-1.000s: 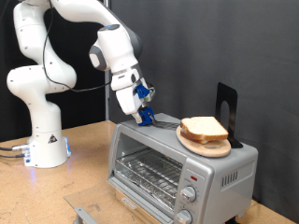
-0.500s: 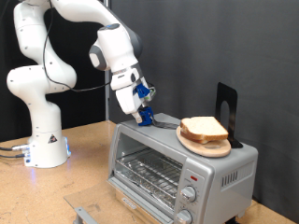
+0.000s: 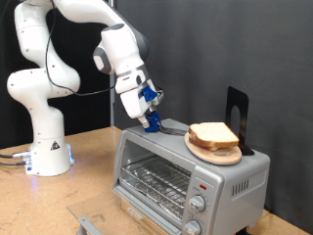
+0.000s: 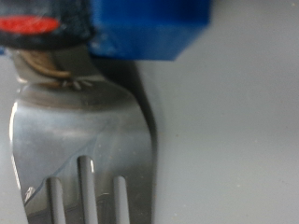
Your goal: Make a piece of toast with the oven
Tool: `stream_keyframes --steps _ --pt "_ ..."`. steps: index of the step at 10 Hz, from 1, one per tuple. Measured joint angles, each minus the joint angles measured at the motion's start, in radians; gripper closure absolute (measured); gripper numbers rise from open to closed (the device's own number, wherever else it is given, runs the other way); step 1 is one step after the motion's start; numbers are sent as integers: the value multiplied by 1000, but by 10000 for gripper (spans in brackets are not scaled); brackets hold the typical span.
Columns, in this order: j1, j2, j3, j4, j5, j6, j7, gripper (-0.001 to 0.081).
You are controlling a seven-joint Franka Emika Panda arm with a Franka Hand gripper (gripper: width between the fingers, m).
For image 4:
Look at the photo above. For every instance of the slotted spatula with blue block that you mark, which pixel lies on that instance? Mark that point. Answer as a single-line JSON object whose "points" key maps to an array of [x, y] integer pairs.
{"points": [[78, 130]]}

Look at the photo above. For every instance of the silver toaster oven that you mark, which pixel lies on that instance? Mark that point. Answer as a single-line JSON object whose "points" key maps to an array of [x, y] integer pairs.
{"points": [[233, 124]]}

